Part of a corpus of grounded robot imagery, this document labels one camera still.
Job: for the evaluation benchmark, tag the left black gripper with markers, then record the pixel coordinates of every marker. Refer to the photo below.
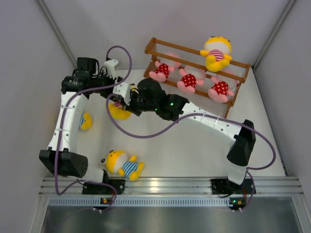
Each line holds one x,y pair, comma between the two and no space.
110,80

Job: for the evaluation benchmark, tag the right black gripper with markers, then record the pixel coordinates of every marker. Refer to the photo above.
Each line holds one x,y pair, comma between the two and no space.
130,108

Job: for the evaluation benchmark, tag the pink plush red dotted dress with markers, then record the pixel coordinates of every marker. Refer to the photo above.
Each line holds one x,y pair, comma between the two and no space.
163,68

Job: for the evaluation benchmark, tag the yellow plush pink-striped shirt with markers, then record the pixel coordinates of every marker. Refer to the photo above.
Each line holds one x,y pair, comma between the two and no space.
217,52
117,110

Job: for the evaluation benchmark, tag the yellow plush blue-striped shirt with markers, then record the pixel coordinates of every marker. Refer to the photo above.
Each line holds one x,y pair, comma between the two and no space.
119,162
86,122

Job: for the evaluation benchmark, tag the yellow plush blue-striped shirt front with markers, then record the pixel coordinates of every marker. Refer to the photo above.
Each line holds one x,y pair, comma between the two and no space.
119,162

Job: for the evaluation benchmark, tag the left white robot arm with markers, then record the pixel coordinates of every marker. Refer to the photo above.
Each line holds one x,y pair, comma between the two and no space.
61,157

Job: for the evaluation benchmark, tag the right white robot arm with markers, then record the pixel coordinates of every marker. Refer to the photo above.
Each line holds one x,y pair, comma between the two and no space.
240,137

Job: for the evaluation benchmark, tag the wooden three-tier shelf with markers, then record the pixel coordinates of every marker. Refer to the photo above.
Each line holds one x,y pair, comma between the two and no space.
236,75

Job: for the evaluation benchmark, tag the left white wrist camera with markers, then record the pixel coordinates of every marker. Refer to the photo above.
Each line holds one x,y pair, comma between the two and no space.
111,66

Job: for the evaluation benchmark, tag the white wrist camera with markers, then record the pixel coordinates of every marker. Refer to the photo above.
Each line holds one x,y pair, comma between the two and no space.
123,92
111,66

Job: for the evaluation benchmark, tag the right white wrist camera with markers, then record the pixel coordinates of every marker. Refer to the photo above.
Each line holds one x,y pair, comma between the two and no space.
123,92

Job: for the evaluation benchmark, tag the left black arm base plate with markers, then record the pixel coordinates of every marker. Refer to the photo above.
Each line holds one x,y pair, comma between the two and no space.
114,186

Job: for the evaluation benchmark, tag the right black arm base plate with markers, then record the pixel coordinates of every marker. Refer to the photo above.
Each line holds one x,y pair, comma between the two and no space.
224,187

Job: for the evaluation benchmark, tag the aluminium mounting rail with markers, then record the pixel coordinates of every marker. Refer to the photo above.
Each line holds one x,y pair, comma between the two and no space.
176,192

